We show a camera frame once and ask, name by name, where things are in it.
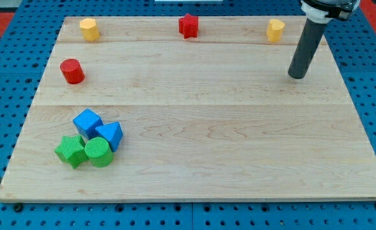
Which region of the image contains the yellow heart block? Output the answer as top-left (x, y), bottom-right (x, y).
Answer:
top-left (266, 19), bottom-right (286, 43)

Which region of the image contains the green star block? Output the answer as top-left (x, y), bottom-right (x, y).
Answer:
top-left (54, 135), bottom-right (89, 169)

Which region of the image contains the green cylinder block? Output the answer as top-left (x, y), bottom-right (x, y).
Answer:
top-left (84, 137), bottom-right (114, 168)

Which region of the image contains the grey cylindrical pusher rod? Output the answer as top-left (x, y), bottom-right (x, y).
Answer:
top-left (288, 19), bottom-right (327, 79)

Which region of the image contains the red cylinder block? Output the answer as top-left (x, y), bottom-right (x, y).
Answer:
top-left (60, 59), bottom-right (85, 84)

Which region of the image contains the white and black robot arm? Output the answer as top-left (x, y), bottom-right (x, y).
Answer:
top-left (300, 0), bottom-right (361, 24)

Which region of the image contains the yellow hexagonal block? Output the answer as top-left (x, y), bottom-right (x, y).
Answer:
top-left (79, 18), bottom-right (100, 42)

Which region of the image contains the red star block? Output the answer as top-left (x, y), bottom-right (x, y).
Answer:
top-left (178, 13), bottom-right (199, 39)

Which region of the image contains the blue cube block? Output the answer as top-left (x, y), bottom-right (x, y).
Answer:
top-left (73, 109), bottom-right (103, 139)

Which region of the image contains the light wooden board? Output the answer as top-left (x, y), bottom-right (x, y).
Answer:
top-left (0, 16), bottom-right (376, 203)

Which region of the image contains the blue triangular block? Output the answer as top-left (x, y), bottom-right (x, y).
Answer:
top-left (95, 121), bottom-right (123, 152)

